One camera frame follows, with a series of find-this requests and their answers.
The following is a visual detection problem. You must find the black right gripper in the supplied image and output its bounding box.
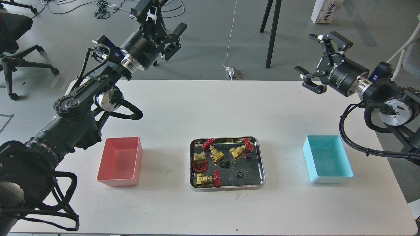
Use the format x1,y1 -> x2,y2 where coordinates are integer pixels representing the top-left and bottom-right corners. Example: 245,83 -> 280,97
294,31 -> 369,97

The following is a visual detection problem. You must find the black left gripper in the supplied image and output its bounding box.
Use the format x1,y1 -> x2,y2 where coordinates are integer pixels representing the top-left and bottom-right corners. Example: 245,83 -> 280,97
120,0 -> 187,70

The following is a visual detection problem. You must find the brass valve red handle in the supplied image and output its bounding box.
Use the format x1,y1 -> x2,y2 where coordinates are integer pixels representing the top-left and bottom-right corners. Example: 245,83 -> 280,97
191,151 -> 208,173

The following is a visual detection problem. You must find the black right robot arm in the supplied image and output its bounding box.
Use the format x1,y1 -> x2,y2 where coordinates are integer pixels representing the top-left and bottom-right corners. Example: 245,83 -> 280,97
295,31 -> 420,165

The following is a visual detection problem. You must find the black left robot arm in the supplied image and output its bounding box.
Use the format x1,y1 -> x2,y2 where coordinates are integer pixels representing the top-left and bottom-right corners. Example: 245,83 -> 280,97
1,0 -> 187,236

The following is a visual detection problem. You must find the white cardboard box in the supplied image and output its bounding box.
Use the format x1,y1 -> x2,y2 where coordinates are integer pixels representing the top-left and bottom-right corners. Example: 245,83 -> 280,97
311,0 -> 344,24

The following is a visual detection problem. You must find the blue plastic box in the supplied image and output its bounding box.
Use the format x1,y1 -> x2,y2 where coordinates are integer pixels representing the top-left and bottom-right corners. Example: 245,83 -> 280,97
303,135 -> 354,184

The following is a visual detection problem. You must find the brass valve top right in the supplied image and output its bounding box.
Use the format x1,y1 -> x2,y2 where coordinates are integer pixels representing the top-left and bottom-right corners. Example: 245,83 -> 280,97
229,138 -> 254,161

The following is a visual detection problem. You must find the brass valve top left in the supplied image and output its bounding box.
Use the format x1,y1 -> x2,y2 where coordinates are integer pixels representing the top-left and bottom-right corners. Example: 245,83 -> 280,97
202,138 -> 224,164

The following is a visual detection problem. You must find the pink plastic box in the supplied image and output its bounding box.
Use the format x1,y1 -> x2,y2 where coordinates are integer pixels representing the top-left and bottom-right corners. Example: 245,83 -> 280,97
96,136 -> 143,187

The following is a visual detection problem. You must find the brass valve bottom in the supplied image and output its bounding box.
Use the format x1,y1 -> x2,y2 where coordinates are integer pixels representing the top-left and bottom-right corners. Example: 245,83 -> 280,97
196,170 -> 221,188

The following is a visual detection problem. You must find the black table leg right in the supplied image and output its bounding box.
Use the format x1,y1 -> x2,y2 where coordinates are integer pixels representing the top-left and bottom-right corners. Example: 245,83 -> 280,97
260,0 -> 282,69

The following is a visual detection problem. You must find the white power adapter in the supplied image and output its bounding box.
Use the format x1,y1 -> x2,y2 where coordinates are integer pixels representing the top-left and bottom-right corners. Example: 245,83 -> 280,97
225,66 -> 242,80

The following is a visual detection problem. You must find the metal tray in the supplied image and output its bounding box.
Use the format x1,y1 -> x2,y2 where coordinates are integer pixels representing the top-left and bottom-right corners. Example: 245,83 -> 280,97
190,136 -> 265,191

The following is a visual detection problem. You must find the black office chair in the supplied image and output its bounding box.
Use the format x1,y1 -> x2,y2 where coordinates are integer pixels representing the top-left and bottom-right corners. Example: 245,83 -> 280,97
0,12 -> 59,101

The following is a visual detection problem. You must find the floor cable bundle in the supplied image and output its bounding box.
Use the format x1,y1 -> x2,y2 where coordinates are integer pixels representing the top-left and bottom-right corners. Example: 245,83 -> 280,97
39,0 -> 185,19

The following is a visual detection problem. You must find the white cable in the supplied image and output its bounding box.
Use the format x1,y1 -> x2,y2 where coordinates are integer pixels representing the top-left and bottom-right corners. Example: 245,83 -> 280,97
222,0 -> 238,70

